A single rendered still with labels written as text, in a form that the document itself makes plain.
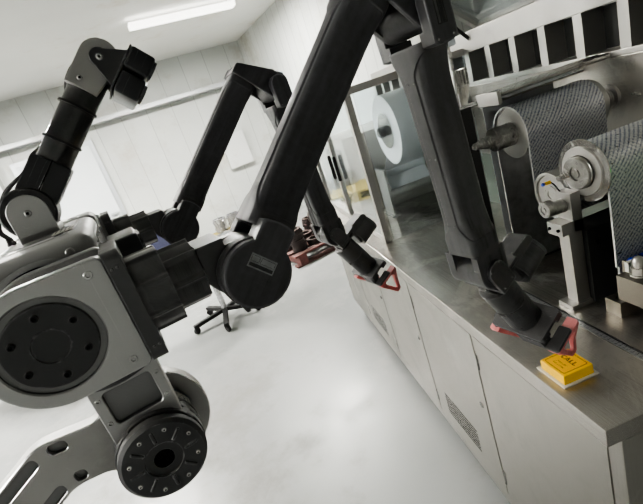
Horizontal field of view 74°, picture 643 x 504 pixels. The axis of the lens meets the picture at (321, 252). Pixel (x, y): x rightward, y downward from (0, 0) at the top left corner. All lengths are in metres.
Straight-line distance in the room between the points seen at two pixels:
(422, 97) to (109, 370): 0.49
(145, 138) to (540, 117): 6.83
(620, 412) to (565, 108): 0.76
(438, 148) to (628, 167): 0.61
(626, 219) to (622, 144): 0.17
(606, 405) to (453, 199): 0.53
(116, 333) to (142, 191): 7.16
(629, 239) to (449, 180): 0.64
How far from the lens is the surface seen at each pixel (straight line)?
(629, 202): 1.17
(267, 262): 0.46
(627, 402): 1.01
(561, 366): 1.05
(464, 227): 0.66
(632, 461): 1.04
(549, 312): 0.82
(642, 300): 1.13
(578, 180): 1.14
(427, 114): 0.62
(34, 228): 0.70
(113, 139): 7.60
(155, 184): 7.62
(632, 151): 1.16
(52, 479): 0.94
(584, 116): 1.38
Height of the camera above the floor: 1.57
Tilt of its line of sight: 18 degrees down
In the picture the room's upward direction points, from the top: 19 degrees counter-clockwise
